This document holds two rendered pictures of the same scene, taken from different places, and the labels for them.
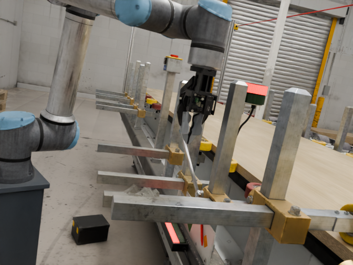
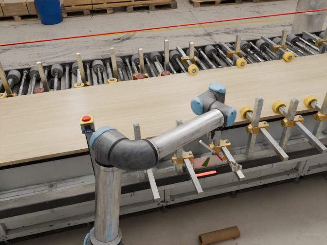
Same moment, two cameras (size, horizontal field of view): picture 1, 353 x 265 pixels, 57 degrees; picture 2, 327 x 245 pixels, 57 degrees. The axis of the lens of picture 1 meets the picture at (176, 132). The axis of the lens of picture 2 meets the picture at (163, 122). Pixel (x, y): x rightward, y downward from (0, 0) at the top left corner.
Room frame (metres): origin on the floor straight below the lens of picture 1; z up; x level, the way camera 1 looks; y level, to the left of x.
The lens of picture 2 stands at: (1.09, 1.36, 2.16)
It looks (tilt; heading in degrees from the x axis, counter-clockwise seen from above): 37 degrees down; 273
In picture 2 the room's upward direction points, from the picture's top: 2 degrees counter-clockwise
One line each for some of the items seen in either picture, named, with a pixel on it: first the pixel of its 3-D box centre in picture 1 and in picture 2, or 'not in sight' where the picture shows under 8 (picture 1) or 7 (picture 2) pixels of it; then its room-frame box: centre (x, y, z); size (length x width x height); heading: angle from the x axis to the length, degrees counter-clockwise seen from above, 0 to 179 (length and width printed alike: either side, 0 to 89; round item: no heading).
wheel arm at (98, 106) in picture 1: (128, 111); not in sight; (2.22, 0.35, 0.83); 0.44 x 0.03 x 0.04; 106
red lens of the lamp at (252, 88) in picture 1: (255, 89); not in sight; (0.85, -0.18, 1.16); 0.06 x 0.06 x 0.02
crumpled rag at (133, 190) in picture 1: (142, 190); (235, 165); (0.75, 0.05, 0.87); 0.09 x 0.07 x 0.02; 106
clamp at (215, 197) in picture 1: (217, 203); (219, 146); (0.82, -0.14, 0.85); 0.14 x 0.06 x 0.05; 16
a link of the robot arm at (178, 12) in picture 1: (178, 21); (204, 103); (0.95, 0.05, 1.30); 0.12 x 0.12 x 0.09; 47
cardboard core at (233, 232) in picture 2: not in sight; (219, 235); (0.76, -0.02, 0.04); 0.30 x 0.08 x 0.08; 16
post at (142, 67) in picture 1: (137, 95); not in sight; (2.52, 0.35, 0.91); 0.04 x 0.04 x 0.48; 16
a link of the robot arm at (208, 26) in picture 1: (210, 26); (216, 95); (0.88, -0.04, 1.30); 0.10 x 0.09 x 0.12; 47
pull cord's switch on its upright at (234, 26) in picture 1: (225, 69); not in sight; (3.85, -0.42, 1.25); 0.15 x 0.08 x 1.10; 16
